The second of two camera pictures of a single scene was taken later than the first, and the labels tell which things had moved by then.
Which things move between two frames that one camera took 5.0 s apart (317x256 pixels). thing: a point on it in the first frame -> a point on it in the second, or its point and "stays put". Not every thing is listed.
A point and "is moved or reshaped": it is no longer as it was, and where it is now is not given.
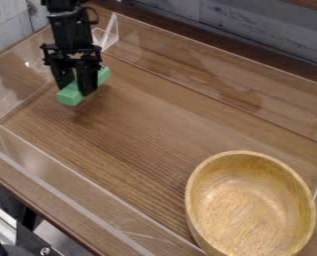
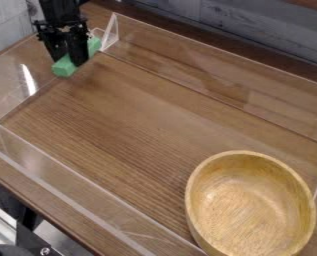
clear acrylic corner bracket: (106, 38) stays put
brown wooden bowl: (249, 205) stays put
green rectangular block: (70, 96) is moved or reshaped
